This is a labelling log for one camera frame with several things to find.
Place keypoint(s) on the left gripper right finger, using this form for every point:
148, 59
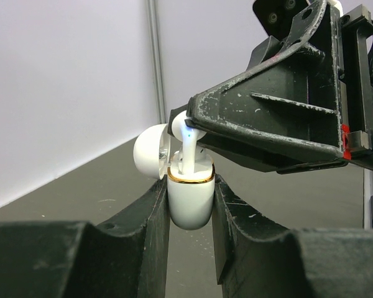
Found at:
257, 257

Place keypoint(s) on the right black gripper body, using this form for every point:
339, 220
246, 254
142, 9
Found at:
356, 82

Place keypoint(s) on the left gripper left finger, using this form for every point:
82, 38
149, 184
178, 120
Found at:
124, 256

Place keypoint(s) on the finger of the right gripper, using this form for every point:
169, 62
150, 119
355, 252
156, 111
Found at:
286, 106
271, 139

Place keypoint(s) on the white earbud charging case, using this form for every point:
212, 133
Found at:
190, 197

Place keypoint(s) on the white earbud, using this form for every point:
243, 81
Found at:
189, 137

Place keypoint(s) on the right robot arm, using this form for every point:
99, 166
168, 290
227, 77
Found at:
305, 101

